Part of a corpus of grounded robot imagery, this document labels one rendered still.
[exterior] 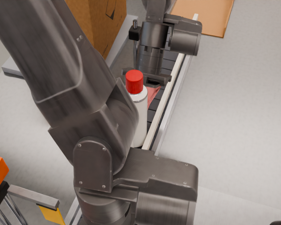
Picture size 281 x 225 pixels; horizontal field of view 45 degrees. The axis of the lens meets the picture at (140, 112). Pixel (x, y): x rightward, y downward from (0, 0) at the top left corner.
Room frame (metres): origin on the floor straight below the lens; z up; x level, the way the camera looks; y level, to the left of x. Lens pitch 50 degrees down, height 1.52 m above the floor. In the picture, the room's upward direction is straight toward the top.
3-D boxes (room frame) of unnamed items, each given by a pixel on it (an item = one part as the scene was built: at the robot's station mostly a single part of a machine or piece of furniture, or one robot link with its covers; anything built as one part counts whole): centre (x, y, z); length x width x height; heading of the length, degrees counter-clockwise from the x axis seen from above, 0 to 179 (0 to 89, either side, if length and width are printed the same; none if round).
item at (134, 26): (0.75, -0.01, 0.91); 0.07 x 0.03 x 0.17; 72
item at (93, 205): (0.17, 0.03, 1.19); 0.07 x 0.06 x 0.07; 79
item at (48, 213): (0.19, 0.12, 1.09); 0.03 x 0.01 x 0.06; 72
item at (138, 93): (0.46, 0.01, 0.98); 0.05 x 0.05 x 0.20
